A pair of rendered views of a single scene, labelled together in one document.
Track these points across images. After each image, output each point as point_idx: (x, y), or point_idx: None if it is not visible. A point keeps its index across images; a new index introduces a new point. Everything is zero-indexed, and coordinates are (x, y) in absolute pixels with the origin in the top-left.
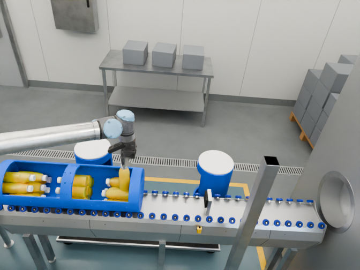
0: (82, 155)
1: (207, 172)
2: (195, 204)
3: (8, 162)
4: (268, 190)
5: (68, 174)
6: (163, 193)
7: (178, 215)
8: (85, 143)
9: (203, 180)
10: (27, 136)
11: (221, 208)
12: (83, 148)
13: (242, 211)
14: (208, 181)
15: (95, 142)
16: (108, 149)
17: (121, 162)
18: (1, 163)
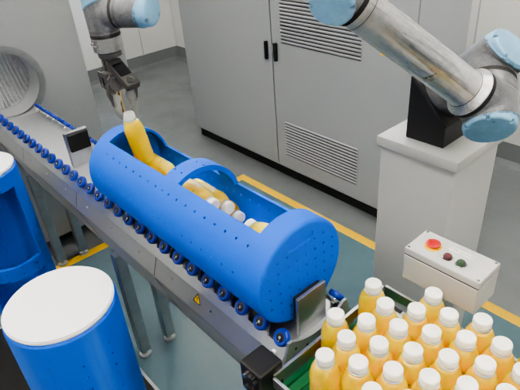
0: (103, 289)
1: (14, 165)
2: (83, 172)
3: (277, 224)
4: None
5: (201, 162)
6: (94, 186)
7: None
8: (53, 323)
9: (21, 188)
10: None
11: (69, 157)
12: (76, 309)
13: (59, 146)
14: (22, 180)
15: (34, 313)
16: (136, 80)
17: (137, 91)
18: (291, 226)
